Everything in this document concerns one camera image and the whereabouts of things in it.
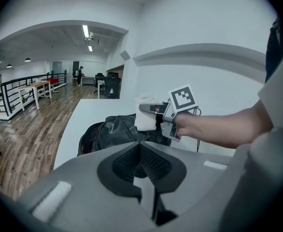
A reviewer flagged black metal railing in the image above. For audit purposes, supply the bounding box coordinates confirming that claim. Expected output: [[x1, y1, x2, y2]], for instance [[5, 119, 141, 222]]
[[0, 72, 67, 121]]

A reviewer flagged red table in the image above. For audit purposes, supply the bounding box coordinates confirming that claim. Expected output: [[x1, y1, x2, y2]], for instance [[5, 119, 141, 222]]
[[44, 78, 60, 93]]

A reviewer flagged white office desk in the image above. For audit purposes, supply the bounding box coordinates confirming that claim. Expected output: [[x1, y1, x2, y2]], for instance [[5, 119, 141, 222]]
[[81, 76, 96, 86], [97, 79, 106, 99]]

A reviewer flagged dark door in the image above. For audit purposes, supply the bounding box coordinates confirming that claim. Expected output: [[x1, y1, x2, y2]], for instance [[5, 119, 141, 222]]
[[72, 60, 80, 79]]

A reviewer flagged wooden desk with white legs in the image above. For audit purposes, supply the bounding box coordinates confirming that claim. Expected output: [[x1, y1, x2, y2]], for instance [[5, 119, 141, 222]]
[[17, 80, 53, 111]]

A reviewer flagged person's white shirt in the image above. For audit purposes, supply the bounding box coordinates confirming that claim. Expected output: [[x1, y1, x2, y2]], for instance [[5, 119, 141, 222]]
[[218, 44, 283, 232]]

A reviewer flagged black backpack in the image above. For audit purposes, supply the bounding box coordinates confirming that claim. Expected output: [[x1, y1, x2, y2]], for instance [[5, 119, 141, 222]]
[[76, 113, 172, 157]]

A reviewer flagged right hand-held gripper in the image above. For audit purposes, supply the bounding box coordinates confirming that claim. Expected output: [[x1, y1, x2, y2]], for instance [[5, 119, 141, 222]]
[[138, 84, 199, 143]]

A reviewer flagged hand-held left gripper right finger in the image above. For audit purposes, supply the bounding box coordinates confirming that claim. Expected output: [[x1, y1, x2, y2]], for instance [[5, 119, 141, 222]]
[[133, 141, 238, 228]]

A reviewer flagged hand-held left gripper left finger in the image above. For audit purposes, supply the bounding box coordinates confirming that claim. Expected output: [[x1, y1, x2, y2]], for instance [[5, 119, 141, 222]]
[[15, 141, 154, 232]]

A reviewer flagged white cloth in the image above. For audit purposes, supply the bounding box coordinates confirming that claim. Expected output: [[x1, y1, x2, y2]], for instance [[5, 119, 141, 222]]
[[134, 92, 158, 132]]

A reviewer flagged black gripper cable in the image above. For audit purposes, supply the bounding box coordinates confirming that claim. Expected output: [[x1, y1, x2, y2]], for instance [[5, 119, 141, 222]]
[[192, 106, 203, 153]]

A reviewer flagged person's right forearm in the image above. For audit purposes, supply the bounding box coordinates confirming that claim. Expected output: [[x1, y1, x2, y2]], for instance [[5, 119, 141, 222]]
[[174, 99, 275, 150]]

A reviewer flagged grey wall panel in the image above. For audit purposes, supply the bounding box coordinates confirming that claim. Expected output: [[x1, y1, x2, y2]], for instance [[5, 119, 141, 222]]
[[119, 50, 131, 61]]

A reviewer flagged black office chair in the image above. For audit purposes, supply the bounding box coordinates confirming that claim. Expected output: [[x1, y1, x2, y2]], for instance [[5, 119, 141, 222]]
[[103, 74, 121, 99], [93, 73, 105, 94]]

